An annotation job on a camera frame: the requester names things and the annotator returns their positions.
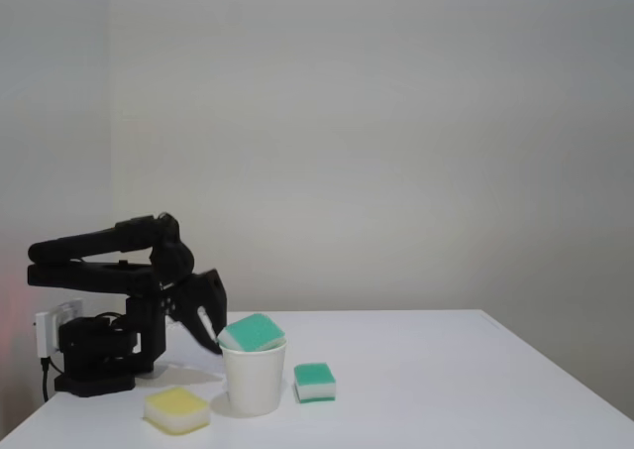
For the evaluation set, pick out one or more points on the green and white sponge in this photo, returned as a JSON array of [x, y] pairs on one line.
[[314, 382], [255, 332]]

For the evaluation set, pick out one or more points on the yellow and white sponge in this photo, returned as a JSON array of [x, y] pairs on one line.
[[176, 409]]

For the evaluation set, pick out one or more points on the white paper cup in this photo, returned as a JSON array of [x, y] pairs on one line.
[[255, 384]]

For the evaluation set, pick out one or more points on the white power socket block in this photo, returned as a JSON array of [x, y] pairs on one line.
[[49, 327]]

